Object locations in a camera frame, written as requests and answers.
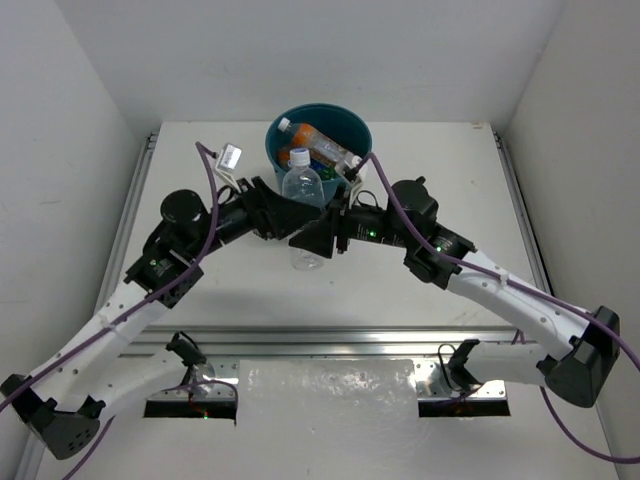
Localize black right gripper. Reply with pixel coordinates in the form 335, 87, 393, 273
291, 180, 414, 255

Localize clear bottle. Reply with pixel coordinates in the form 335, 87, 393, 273
282, 147, 325, 271

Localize orange bottle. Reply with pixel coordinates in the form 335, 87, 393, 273
277, 117, 362, 169

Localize crushed green plastic bottle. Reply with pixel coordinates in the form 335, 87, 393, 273
319, 169, 338, 181

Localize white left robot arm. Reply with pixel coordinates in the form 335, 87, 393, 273
1, 177, 321, 460

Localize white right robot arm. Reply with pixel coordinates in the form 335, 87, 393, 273
289, 178, 620, 408

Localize teal plastic bin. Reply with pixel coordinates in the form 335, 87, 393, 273
265, 103, 373, 193

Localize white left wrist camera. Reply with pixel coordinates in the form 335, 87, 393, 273
213, 143, 243, 190

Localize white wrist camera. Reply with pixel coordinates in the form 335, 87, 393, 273
213, 143, 243, 190
334, 155, 368, 205

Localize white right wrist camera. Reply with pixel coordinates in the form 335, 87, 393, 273
334, 155, 368, 205

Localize aluminium table frame rails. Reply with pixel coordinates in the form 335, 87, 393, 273
14, 127, 599, 471

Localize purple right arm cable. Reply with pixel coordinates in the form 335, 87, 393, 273
349, 152, 640, 464

